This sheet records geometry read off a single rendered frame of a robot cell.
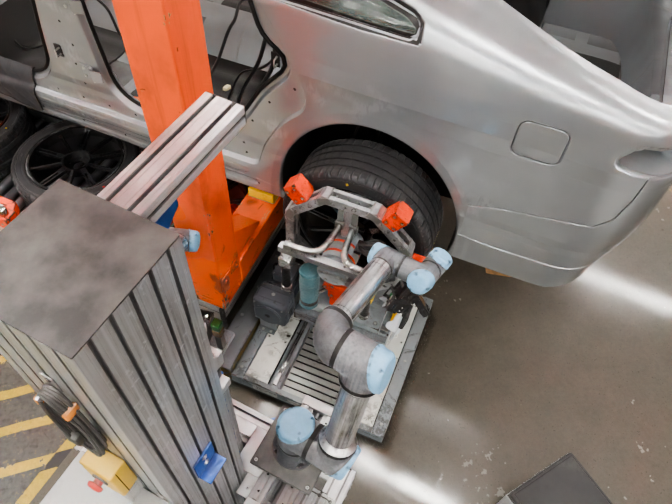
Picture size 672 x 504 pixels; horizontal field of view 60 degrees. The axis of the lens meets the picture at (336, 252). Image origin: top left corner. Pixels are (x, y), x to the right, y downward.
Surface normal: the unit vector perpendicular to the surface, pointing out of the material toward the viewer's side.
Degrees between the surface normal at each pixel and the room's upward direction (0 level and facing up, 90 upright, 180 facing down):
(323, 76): 90
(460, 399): 0
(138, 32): 90
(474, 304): 0
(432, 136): 90
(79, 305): 0
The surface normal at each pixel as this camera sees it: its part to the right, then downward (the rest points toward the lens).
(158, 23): -0.38, 0.73
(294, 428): -0.07, -0.65
